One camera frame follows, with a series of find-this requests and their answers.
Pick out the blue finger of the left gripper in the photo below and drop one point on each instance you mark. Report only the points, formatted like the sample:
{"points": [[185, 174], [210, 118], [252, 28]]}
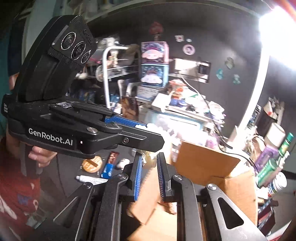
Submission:
{"points": [[118, 119]]}

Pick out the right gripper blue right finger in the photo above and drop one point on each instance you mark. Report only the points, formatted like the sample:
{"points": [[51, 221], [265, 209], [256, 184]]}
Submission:
{"points": [[164, 178]]}

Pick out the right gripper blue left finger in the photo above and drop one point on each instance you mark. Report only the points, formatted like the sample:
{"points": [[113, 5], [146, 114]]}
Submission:
{"points": [[136, 175]]}

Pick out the white plush with red bow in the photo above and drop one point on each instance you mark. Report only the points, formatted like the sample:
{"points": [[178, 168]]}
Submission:
{"points": [[158, 141]]}

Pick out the person's left hand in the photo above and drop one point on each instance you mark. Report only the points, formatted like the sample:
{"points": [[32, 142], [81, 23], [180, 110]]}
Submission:
{"points": [[42, 156]]}

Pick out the anime picture card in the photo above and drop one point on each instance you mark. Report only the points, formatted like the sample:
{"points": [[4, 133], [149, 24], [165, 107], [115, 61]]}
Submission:
{"points": [[129, 108]]}

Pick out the small white ghost figure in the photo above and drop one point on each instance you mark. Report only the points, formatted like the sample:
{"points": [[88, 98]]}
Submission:
{"points": [[122, 163]]}

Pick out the brown blue snack bar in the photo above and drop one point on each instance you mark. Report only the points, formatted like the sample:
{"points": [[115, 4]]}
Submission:
{"points": [[108, 168]]}

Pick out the orange round cookie packet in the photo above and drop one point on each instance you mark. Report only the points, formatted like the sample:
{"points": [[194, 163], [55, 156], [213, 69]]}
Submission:
{"points": [[92, 165]]}

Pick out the white ointment tube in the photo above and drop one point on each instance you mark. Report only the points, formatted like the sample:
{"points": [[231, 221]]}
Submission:
{"points": [[92, 180]]}

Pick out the brown cardboard box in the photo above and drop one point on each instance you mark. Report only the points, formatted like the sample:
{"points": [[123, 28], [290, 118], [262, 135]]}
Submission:
{"points": [[207, 203]]}

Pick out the blue character blind box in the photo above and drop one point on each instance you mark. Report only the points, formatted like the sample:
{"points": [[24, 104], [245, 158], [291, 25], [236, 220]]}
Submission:
{"points": [[155, 74]]}

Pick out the small orange haired figurine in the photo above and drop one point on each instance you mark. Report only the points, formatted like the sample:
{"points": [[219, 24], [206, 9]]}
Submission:
{"points": [[176, 89]]}

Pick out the pink character blind box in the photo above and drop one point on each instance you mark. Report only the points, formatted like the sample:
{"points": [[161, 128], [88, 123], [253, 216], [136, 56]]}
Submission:
{"points": [[155, 52]]}

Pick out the green glass bottle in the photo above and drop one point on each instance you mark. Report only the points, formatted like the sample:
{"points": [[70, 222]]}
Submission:
{"points": [[272, 167]]}

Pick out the round anime badge sticker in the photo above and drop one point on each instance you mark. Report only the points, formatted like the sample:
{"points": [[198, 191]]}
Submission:
{"points": [[189, 49]]}

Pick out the purple box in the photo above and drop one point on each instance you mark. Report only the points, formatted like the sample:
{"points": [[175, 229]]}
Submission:
{"points": [[267, 153]]}

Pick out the white blue round tub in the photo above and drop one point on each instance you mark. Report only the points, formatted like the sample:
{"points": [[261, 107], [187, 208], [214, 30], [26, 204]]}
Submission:
{"points": [[277, 184]]}

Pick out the white desk lamp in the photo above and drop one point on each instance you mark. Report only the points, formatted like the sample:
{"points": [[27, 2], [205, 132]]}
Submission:
{"points": [[277, 36]]}

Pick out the white wire rack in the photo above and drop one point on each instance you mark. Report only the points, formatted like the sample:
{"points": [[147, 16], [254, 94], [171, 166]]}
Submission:
{"points": [[117, 61]]}

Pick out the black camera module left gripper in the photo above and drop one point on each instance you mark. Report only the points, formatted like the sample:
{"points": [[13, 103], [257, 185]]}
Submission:
{"points": [[59, 52]]}

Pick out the white wall socket strip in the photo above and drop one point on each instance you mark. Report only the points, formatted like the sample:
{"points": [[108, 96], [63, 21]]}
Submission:
{"points": [[198, 71]]}

